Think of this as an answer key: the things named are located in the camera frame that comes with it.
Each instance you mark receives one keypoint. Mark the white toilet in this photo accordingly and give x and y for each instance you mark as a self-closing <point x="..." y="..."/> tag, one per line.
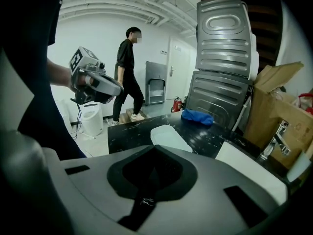
<point x="91" y="119"/>

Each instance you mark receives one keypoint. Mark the white cup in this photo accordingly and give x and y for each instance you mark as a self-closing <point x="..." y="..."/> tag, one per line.
<point x="298" y="166"/>

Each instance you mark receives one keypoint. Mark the black marble table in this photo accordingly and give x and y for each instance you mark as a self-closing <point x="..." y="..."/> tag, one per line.
<point x="137" y="136"/>

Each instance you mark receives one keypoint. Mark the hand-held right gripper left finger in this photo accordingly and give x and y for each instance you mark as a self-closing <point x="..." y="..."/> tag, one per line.
<point x="93" y="180"/>

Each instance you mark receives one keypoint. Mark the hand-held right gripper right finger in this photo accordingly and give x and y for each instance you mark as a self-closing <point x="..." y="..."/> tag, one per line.
<point x="207" y="192"/>

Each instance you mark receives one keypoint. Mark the person's left hand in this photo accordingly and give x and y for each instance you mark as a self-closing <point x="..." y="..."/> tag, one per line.
<point x="84" y="81"/>

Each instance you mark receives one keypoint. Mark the blue cloth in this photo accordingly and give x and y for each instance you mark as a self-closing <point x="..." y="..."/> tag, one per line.
<point x="198" y="116"/>

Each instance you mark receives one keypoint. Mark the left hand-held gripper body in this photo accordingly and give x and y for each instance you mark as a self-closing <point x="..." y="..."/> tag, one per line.
<point x="80" y="57"/>

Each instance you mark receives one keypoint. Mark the white wall switch panel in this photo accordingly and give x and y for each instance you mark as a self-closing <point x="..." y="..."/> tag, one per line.
<point x="163" y="52"/>

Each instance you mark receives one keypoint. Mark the red and clear plastic bag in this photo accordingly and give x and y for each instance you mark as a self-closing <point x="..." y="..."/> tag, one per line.
<point x="304" y="104"/>

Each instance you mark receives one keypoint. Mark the grey washing machine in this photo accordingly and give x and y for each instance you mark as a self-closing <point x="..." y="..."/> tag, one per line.
<point x="225" y="38"/>
<point x="215" y="99"/>

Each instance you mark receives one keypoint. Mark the chrome faucet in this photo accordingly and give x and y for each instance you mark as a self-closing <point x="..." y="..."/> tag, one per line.
<point x="276" y="141"/>

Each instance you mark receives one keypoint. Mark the white door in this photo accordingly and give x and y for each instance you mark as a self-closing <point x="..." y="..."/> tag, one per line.
<point x="181" y="62"/>

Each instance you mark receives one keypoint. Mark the wooden steps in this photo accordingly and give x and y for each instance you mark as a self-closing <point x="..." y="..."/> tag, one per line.
<point x="132" y="117"/>

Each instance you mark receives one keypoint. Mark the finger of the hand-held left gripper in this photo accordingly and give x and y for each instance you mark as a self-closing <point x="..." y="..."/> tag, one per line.
<point x="107" y="86"/>
<point x="106" y="99"/>

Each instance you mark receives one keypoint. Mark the grey folding step stool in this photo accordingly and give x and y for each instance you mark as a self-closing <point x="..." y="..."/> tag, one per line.
<point x="156" y="82"/>

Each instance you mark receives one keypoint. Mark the red fire extinguisher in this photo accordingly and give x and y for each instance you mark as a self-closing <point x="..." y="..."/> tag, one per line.
<point x="176" y="105"/>

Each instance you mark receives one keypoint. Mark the large cardboard box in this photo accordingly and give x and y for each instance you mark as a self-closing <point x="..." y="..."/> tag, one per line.
<point x="266" y="111"/>

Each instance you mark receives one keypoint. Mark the white rectangular basin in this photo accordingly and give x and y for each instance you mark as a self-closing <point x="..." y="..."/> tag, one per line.
<point x="244" y="165"/>

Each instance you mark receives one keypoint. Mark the person's left forearm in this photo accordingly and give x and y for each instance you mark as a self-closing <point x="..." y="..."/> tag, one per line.
<point x="58" y="75"/>

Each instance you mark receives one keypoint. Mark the person's black shirt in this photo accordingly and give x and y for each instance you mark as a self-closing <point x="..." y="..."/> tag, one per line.
<point x="29" y="57"/>

